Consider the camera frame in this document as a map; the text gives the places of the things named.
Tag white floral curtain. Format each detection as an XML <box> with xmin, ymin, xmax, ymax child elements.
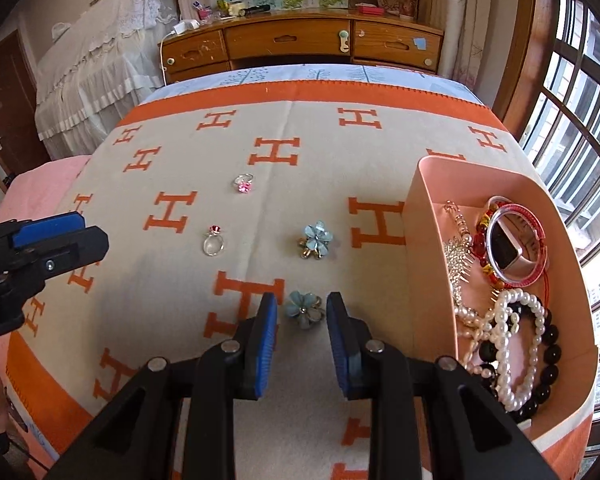
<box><xmin>442</xmin><ymin>0</ymin><xmax>503</xmax><ymax>86</ymax></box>

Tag window with dark grille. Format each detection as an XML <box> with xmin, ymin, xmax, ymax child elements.
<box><xmin>522</xmin><ymin>0</ymin><xmax>600</xmax><ymax>461</ymax></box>

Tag black bead bracelet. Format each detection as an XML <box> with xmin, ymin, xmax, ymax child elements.
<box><xmin>477</xmin><ymin>300</ymin><xmax>563</xmax><ymax>423</ymax></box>

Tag white cable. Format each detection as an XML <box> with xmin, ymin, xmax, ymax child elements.
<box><xmin>159</xmin><ymin>30</ymin><xmax>178</xmax><ymax>86</ymax></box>

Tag pink bed sheet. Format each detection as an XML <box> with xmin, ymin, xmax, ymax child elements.
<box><xmin>0</xmin><ymin>155</ymin><xmax>93</xmax><ymax>461</ymax></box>

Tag crystal leaf hair comb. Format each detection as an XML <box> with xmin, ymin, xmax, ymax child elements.
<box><xmin>442</xmin><ymin>237</ymin><xmax>476</xmax><ymax>311</ymax></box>

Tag red string bangle bracelet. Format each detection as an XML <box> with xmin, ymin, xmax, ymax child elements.
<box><xmin>472</xmin><ymin>197</ymin><xmax>551</xmax><ymax>291</ymax></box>

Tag small pearl necklace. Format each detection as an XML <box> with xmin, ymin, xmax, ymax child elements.
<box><xmin>452</xmin><ymin>305</ymin><xmax>501</xmax><ymax>376</ymax></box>

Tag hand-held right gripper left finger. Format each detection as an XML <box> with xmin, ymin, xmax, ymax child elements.
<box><xmin>55</xmin><ymin>292</ymin><xmax>279</xmax><ymax>480</ymax></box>

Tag white lace cover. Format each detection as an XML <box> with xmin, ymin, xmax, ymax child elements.
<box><xmin>34</xmin><ymin>0</ymin><xmax>181</xmax><ymax>161</ymax></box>

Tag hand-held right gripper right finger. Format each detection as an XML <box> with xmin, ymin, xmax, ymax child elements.
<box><xmin>326</xmin><ymin>291</ymin><xmax>561</xmax><ymax>480</ymax></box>

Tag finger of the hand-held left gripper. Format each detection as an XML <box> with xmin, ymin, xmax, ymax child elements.
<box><xmin>0</xmin><ymin>211</ymin><xmax>87</xmax><ymax>256</ymax></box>
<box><xmin>0</xmin><ymin>226</ymin><xmax>110</xmax><ymax>286</ymax></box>

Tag pink cardboard box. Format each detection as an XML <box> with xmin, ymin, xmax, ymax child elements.
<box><xmin>402</xmin><ymin>155</ymin><xmax>599</xmax><ymax>456</ymax></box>

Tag pink smartwatch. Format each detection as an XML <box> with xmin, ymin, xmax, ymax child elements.
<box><xmin>487</xmin><ymin>212</ymin><xmax>543</xmax><ymax>281</ymax></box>

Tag green floral picture strip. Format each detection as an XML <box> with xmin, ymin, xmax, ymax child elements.
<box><xmin>275</xmin><ymin>0</ymin><xmax>348</xmax><ymax>11</ymax></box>

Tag red gem silver ring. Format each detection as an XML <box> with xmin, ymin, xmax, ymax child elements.
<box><xmin>201</xmin><ymin>225</ymin><xmax>226</xmax><ymax>257</ymax></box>

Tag blue flower brooch gold trim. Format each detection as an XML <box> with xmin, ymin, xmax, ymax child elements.
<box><xmin>297</xmin><ymin>220</ymin><xmax>335</xmax><ymax>261</ymax></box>

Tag pink gem ring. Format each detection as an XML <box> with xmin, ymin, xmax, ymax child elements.
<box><xmin>231</xmin><ymin>172</ymin><xmax>257</xmax><ymax>195</ymax></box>

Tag orange beige printed blanket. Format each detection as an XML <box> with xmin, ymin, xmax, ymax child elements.
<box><xmin>5</xmin><ymin>80</ymin><xmax>593</xmax><ymax>480</ymax></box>

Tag brown door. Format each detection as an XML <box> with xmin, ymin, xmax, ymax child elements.
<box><xmin>0</xmin><ymin>30</ymin><xmax>51</xmax><ymax>191</ymax></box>

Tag blue floral bed sheet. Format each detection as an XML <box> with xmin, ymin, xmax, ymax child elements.
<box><xmin>140</xmin><ymin>63</ymin><xmax>481</xmax><ymax>106</ymax></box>

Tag wooden desk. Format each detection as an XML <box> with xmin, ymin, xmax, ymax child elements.
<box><xmin>159</xmin><ymin>7</ymin><xmax>446</xmax><ymax>86</ymax></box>

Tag large pearl bracelet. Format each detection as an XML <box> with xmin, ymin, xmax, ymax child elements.
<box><xmin>490</xmin><ymin>290</ymin><xmax>546</xmax><ymax>413</ymax></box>

